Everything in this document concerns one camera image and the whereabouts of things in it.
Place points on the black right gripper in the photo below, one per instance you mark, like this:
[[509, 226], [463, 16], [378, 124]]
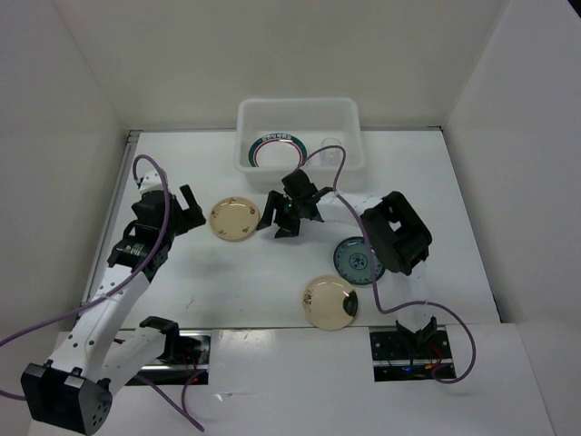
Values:
[[276, 200]]

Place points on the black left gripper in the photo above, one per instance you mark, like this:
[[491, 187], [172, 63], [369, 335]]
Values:
[[191, 217]]

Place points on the beige flower pattern plate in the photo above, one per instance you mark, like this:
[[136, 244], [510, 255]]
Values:
[[234, 219]]

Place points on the teal red ring plate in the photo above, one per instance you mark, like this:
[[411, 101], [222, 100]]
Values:
[[277, 150]]

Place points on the blue patterned small plate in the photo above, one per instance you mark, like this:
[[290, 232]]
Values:
[[351, 261]]

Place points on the beige plate with calligraphy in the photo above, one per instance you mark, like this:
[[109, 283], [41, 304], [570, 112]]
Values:
[[329, 302]]

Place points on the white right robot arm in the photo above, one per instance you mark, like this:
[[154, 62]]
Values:
[[392, 232]]

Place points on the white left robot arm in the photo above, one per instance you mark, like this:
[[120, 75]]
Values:
[[74, 388]]

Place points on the clear glass cup in bin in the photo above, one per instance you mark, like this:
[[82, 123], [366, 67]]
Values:
[[331, 154]]

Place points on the white plastic bin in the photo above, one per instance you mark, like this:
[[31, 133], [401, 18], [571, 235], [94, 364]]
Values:
[[311, 120]]

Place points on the aluminium table edge rail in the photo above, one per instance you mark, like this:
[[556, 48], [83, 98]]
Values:
[[112, 211]]

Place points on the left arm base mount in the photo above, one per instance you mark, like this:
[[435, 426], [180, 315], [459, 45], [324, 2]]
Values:
[[192, 358]]

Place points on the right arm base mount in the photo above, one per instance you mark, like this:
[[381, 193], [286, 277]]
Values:
[[392, 362]]

